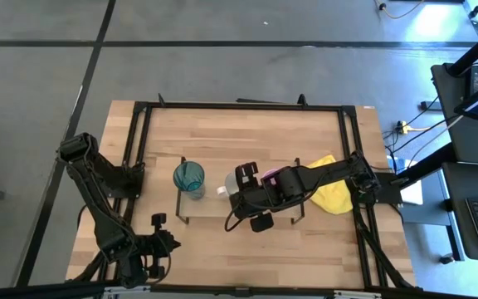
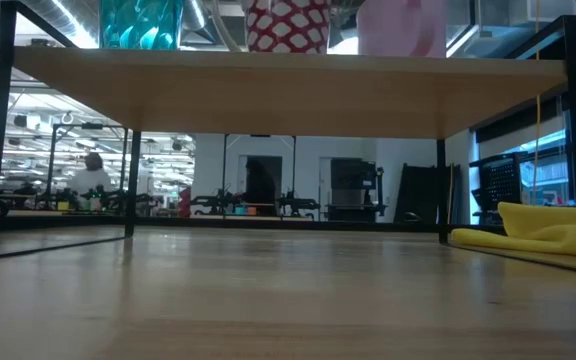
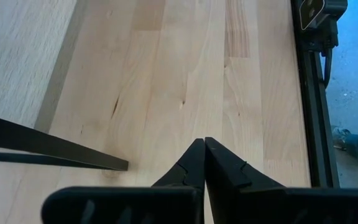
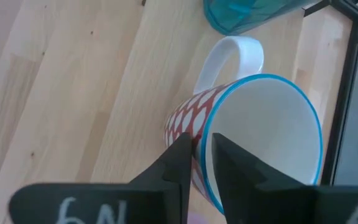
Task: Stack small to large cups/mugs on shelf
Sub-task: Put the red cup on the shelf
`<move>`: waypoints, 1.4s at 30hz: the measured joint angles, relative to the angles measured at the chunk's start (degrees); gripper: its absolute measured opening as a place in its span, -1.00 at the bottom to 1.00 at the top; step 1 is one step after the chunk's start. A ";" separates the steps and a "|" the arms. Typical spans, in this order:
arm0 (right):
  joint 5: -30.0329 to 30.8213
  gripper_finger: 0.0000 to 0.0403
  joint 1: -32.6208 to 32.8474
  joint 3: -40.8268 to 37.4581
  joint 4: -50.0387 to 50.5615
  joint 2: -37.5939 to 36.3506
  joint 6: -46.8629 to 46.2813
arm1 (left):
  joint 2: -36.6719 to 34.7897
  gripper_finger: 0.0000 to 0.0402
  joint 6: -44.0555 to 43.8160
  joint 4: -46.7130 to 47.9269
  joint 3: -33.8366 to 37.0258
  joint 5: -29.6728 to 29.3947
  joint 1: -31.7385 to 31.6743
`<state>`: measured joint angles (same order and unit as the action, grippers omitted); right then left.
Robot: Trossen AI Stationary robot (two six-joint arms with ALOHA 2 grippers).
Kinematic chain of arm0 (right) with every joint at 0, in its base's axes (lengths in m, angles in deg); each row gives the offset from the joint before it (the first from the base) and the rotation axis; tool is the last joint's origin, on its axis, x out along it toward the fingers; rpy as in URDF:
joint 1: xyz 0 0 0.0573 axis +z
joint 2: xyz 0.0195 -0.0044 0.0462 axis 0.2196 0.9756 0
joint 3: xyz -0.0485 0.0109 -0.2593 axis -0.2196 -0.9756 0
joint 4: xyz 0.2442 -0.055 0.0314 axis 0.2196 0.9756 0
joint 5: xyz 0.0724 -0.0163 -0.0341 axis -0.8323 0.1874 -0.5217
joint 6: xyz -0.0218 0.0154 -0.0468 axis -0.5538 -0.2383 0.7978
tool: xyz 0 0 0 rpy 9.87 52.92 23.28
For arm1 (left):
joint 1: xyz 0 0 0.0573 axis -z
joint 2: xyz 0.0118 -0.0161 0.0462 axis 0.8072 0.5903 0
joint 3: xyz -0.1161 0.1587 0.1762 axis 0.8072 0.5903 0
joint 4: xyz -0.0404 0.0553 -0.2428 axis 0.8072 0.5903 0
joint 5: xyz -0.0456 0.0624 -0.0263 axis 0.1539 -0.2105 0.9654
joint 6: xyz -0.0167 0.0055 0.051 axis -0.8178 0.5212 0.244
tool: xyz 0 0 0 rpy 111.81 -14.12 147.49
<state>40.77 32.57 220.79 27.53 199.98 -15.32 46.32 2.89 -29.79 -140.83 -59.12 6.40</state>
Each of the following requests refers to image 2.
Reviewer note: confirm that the silver ceiling duct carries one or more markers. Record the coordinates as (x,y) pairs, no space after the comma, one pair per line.
(53,12)

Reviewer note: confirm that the background robot workstation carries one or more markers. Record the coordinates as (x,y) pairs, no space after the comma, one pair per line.
(208,204)
(53,165)

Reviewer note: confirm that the black leaning panel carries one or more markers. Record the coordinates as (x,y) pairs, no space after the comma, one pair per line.
(420,192)

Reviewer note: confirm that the wooden shelf with black legs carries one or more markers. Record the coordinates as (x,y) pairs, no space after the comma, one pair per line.
(288,95)

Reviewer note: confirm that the black pegboard cart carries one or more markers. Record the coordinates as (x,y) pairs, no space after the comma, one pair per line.
(500,180)

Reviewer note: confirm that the pink mug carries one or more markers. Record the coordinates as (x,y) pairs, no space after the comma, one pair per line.
(398,30)

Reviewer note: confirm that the teal faceted plastic tumbler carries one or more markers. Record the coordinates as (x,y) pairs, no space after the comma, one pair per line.
(138,25)

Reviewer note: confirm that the black machine cabinet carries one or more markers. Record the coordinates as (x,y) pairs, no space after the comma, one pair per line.
(353,175)

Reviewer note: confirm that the yellow cloth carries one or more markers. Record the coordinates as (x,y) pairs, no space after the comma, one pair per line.
(533,225)

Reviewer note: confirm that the person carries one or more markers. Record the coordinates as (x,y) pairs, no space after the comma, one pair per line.
(260,187)
(90,180)

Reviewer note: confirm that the red white patterned mug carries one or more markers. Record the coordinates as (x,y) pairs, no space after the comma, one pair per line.
(288,25)

